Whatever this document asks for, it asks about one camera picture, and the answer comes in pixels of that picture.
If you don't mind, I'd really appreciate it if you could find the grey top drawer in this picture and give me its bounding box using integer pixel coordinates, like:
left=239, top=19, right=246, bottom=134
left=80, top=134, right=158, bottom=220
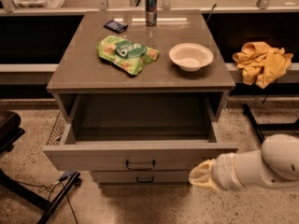
left=44, top=93, right=237, bottom=172

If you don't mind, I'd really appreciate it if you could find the grey drawer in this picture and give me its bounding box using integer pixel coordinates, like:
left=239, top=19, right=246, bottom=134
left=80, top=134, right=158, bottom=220
left=44, top=93, right=237, bottom=172
left=91, top=171, right=189, bottom=186

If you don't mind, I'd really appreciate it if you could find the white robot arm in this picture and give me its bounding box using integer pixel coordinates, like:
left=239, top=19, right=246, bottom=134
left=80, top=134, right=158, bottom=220
left=189, top=134, right=299, bottom=191

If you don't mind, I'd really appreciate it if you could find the grey lower drawer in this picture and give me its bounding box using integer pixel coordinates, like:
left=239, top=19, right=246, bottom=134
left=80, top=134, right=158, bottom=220
left=91, top=171, right=189, bottom=186

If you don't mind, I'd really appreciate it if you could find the grey drawer cabinet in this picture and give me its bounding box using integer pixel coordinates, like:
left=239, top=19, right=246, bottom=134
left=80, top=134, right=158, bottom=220
left=44, top=10, right=236, bottom=185

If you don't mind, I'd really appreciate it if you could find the black table leg stand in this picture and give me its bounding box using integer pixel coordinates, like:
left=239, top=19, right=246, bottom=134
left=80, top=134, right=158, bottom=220
left=243, top=104, right=299, bottom=143

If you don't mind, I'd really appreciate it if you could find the white paper bowl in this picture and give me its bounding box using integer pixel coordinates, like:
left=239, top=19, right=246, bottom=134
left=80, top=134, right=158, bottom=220
left=169, top=43, right=214, bottom=72

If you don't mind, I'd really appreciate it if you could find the yellow cloth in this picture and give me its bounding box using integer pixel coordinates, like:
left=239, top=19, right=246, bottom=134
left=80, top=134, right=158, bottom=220
left=233, top=42, right=293, bottom=89

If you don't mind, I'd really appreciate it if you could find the green snack bag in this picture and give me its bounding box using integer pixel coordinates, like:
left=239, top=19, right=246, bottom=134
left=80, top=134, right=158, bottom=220
left=96, top=35, right=159, bottom=76

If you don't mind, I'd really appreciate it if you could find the dark blue snack packet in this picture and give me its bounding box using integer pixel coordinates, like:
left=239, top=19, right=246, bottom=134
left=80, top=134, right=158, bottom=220
left=104, top=20, right=128, bottom=34

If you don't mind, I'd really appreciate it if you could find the blue energy drink can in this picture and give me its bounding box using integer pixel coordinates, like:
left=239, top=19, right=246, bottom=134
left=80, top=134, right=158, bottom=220
left=145, top=0, right=157, bottom=26

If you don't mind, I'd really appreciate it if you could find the black chair left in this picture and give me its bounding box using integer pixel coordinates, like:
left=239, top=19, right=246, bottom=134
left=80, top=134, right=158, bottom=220
left=0, top=110, right=82, bottom=224

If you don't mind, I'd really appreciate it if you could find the wire mesh basket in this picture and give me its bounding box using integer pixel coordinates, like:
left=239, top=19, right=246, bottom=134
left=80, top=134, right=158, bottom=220
left=47, top=112, right=65, bottom=146

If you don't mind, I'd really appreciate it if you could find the black floor cable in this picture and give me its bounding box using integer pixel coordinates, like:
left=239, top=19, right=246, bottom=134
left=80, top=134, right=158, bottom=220
left=15, top=171, right=80, bottom=224

